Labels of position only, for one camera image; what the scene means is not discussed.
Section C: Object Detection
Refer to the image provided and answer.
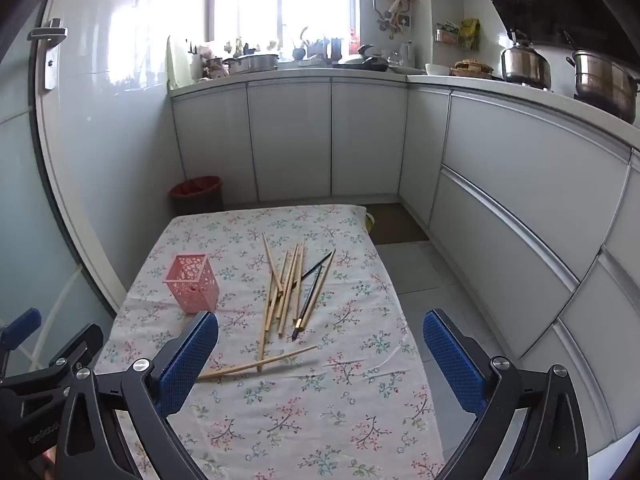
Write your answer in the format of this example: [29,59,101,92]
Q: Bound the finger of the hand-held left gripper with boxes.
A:
[0,308,42,356]
[0,323,104,401]

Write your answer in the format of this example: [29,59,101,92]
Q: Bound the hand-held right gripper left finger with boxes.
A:
[54,310,221,480]

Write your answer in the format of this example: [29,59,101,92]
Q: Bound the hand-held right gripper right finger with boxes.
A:
[422,309,591,480]

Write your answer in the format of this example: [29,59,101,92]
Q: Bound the pink perforated chopstick holder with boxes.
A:
[163,254,219,315]

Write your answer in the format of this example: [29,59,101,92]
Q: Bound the black chopstick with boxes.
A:
[291,265,322,342]
[300,251,335,280]

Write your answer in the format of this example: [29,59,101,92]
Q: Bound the bunch of wooden chopsticks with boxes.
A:
[196,231,337,381]

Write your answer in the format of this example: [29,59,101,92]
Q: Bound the floral tablecloth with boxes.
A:
[92,204,446,480]

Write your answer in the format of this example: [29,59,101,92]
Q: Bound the brown floor mat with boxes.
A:
[364,202,430,246]

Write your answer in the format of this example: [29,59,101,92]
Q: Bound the red trash bin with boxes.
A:
[167,175,224,217]

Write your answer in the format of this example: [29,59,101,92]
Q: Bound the white kitchen cabinets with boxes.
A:
[167,67,640,461]

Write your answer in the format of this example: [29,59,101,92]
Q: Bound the woven basket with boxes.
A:
[452,59,496,78]

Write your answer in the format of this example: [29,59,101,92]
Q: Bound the pale cutting board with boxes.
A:
[166,35,193,86]

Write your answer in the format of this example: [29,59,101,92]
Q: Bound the steel kettle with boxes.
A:
[500,29,553,92]

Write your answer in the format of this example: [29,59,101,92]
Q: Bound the wide steel pot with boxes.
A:
[223,52,281,76]

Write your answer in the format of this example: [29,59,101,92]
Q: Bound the black wok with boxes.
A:
[332,44,391,72]

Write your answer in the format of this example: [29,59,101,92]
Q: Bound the steel stockpot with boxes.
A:
[565,30,640,123]

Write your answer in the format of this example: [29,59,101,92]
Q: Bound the yellow packet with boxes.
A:
[459,18,481,52]

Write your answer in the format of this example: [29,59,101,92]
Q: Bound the black range hood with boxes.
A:
[465,0,640,71]

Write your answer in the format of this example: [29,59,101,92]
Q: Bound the metal door handle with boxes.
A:
[27,18,68,92]

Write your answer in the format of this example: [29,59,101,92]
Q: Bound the metal wall rack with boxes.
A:
[434,21,461,45]

